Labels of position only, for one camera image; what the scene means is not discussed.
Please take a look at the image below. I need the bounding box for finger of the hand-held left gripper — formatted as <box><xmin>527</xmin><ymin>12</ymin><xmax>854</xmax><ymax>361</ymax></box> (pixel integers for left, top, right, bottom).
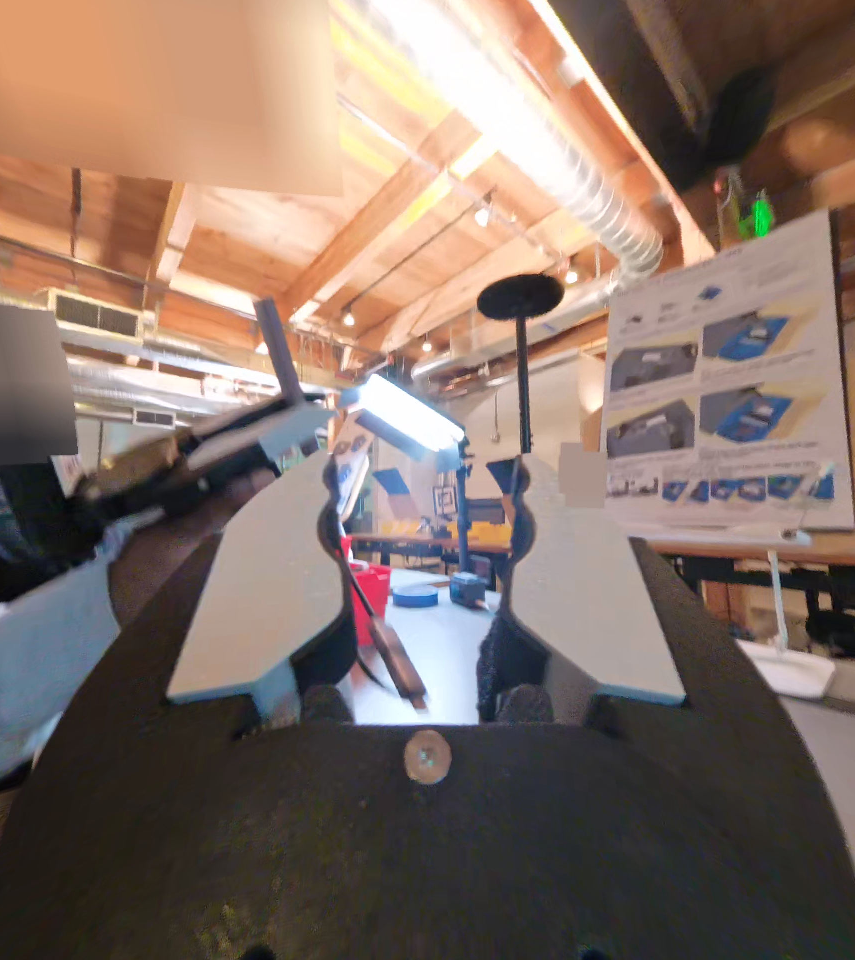
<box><xmin>187</xmin><ymin>401</ymin><xmax>340</xmax><ymax>475</ymax></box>
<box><xmin>252</xmin><ymin>297</ymin><xmax>309</xmax><ymax>408</ymax></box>

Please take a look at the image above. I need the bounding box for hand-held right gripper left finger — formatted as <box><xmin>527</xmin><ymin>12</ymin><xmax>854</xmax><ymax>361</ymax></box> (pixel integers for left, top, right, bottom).
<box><xmin>166</xmin><ymin>450</ymin><xmax>358</xmax><ymax>706</ymax></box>

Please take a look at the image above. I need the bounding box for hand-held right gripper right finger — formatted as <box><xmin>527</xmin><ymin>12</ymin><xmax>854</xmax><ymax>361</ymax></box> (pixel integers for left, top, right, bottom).
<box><xmin>476</xmin><ymin>453</ymin><xmax>688</xmax><ymax>725</ymax></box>

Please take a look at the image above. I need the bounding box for person's left forearm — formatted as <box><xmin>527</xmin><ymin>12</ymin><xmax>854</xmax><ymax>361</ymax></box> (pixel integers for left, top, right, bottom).
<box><xmin>0</xmin><ymin>521</ymin><xmax>125</xmax><ymax>807</ymax></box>

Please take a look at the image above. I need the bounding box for person's left hand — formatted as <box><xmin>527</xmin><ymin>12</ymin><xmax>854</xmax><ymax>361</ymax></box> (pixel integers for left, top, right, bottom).
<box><xmin>108</xmin><ymin>463</ymin><xmax>318</xmax><ymax>627</ymax></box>

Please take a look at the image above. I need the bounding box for red plastic bin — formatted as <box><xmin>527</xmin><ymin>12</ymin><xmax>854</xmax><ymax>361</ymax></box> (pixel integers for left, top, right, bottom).
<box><xmin>341</xmin><ymin>535</ymin><xmax>393</xmax><ymax>648</ymax></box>

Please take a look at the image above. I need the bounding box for bright panel lamp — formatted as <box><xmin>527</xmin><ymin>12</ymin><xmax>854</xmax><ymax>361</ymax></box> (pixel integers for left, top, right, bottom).
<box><xmin>339</xmin><ymin>372</ymin><xmax>468</xmax><ymax>463</ymax></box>

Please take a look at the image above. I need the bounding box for black lamp stand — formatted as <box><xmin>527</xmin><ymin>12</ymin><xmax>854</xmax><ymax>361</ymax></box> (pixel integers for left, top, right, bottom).
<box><xmin>435</xmin><ymin>441</ymin><xmax>490</xmax><ymax>582</ymax></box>

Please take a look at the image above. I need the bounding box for brown wooden stick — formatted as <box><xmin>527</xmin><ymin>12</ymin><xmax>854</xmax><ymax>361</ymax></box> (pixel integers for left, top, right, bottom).
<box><xmin>367</xmin><ymin>616</ymin><xmax>430</xmax><ymax>708</ymax></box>

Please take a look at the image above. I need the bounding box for row of yellow bins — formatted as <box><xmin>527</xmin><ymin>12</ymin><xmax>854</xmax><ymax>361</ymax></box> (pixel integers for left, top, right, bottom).
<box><xmin>373</xmin><ymin>520</ymin><xmax>513</xmax><ymax>546</ymax></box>

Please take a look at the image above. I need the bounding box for white poster stand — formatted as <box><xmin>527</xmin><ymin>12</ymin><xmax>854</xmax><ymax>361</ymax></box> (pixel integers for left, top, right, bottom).
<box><xmin>735</xmin><ymin>523</ymin><xmax>838</xmax><ymax>703</ymax></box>

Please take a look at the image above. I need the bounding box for wooden table with black legs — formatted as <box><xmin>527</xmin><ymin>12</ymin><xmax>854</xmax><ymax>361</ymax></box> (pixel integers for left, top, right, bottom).
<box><xmin>648</xmin><ymin>534</ymin><xmax>855</xmax><ymax>669</ymax></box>

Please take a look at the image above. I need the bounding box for black stand with round disc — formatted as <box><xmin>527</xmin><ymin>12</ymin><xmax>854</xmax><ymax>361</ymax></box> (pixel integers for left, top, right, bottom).
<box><xmin>476</xmin><ymin>273</ymin><xmax>565</xmax><ymax>457</ymax></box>

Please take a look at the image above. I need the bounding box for white poster board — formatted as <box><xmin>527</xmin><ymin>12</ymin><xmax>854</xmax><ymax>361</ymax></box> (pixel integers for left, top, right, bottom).
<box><xmin>601</xmin><ymin>208</ymin><xmax>855</xmax><ymax>535</ymax></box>

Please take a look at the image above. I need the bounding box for green exit sign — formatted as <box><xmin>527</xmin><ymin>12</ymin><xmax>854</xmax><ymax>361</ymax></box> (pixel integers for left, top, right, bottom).
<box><xmin>733</xmin><ymin>190</ymin><xmax>775</xmax><ymax>243</ymax></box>

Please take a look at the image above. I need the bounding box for black cable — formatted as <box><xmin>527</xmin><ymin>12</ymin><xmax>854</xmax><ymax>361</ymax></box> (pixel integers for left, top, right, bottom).
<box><xmin>326</xmin><ymin>513</ymin><xmax>399</xmax><ymax>690</ymax></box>

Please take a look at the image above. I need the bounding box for white wall vent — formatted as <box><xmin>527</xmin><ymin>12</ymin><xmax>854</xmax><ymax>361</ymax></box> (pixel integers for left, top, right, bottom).
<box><xmin>36</xmin><ymin>287</ymin><xmax>145</xmax><ymax>340</ymax></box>

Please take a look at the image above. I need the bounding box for silver air duct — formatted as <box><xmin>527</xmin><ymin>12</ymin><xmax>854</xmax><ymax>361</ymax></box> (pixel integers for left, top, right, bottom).
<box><xmin>345</xmin><ymin>0</ymin><xmax>667</xmax><ymax>280</ymax></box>

